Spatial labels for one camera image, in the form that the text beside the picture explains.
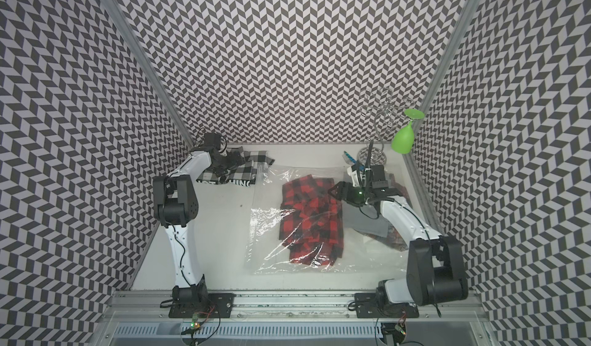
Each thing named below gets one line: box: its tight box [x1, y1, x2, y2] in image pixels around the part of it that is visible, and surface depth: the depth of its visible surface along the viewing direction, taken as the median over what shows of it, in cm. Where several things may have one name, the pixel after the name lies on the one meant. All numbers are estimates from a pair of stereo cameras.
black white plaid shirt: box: [196, 150, 276, 187], surface depth 105 cm
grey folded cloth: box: [342, 200, 390, 239], surface depth 86 cm
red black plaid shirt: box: [278, 173, 344, 267], surface depth 89 cm
